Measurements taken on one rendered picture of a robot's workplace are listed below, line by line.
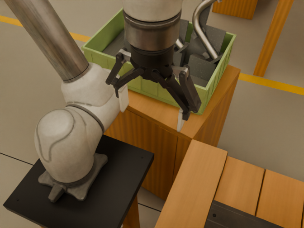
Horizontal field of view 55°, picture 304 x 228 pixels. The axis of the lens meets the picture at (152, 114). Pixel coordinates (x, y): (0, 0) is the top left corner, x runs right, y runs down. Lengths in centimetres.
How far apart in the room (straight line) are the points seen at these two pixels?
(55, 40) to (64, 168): 37
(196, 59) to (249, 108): 120
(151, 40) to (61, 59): 50
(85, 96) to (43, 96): 170
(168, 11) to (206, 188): 71
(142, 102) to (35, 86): 153
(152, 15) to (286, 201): 84
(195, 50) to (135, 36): 100
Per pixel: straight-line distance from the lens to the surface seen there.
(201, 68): 140
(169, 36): 47
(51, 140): 85
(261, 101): 259
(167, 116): 132
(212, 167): 107
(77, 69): 94
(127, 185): 103
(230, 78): 153
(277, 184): 113
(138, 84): 137
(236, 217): 101
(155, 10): 43
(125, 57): 56
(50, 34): 90
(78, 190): 103
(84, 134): 88
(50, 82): 273
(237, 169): 111
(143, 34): 46
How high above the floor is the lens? 182
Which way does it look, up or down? 51 degrees down
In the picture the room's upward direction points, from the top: straight up
